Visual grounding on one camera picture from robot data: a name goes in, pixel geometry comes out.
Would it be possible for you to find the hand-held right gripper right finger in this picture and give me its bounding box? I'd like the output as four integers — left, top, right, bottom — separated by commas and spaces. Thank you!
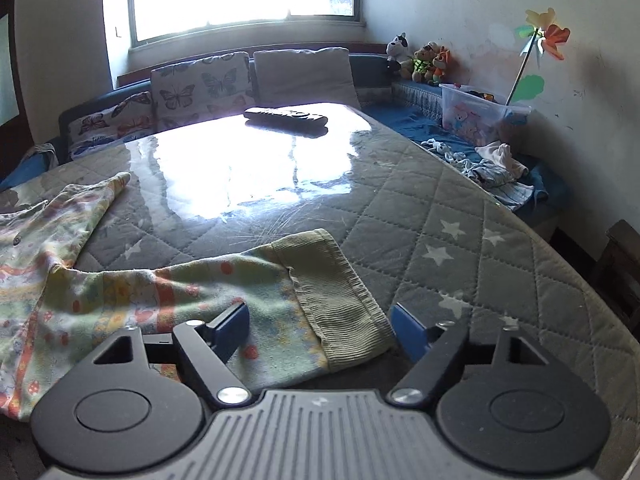
389, 302, 551, 406

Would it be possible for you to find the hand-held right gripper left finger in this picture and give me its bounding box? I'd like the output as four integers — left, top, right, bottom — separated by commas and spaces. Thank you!
92, 302, 251, 407

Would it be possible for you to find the pastel patterned baby garment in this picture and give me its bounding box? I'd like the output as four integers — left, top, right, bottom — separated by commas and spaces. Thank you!
0, 171, 397, 422

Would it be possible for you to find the grey cloth on sofa arm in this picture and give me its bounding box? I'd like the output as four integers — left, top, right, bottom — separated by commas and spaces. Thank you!
24, 143, 61, 167

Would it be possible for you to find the grey quilted star table cover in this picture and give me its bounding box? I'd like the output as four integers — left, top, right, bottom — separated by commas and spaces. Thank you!
0, 102, 640, 480

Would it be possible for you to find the striped grey cloth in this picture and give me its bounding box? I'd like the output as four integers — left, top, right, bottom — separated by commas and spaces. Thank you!
461, 160, 537, 212

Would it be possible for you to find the small white rag toy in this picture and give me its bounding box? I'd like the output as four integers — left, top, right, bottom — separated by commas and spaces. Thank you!
421, 138, 469, 164

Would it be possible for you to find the white cloth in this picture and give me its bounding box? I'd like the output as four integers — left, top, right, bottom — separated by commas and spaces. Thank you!
475, 142, 529, 177

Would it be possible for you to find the black remote control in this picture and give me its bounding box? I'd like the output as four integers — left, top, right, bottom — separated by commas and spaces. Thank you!
244, 106, 329, 138

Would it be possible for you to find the blue sofa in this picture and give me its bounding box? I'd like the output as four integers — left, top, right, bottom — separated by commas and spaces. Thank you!
0, 52, 571, 241

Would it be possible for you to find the dark wooden chair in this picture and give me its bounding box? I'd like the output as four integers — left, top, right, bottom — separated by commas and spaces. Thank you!
594, 219, 640, 323

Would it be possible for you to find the low butterfly print cushion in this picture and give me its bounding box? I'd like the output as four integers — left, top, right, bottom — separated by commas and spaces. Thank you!
67, 91, 157, 161

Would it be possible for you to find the clear plastic storage box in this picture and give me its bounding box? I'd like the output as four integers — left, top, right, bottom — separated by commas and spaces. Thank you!
439, 82, 534, 144

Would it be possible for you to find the large butterfly print cushion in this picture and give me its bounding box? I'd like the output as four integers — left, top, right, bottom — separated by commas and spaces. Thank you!
150, 51, 257, 132

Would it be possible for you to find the plain beige cushion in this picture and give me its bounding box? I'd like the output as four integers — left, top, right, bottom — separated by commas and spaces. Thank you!
252, 47, 362, 109

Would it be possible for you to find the brown bear plush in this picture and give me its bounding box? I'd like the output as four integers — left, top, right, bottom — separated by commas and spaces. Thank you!
412, 42, 437, 84

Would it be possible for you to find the orange fox plush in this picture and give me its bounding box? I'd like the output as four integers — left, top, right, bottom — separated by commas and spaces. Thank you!
432, 46, 452, 84

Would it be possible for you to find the black and white cow plush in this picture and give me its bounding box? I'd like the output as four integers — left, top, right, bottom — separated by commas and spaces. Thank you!
385, 32, 412, 74

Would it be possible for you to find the colourful pinwheel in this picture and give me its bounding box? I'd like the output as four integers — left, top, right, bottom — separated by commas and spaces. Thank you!
505, 7, 572, 107

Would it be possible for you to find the dark wooden door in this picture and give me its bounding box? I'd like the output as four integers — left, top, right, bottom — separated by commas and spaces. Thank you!
0, 7, 22, 128

